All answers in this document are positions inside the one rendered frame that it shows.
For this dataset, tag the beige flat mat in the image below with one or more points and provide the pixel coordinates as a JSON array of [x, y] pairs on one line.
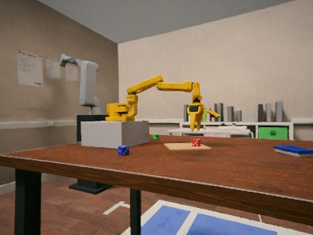
[[184, 146]]

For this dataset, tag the blue die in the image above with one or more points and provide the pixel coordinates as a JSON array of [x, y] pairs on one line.
[[123, 150]]

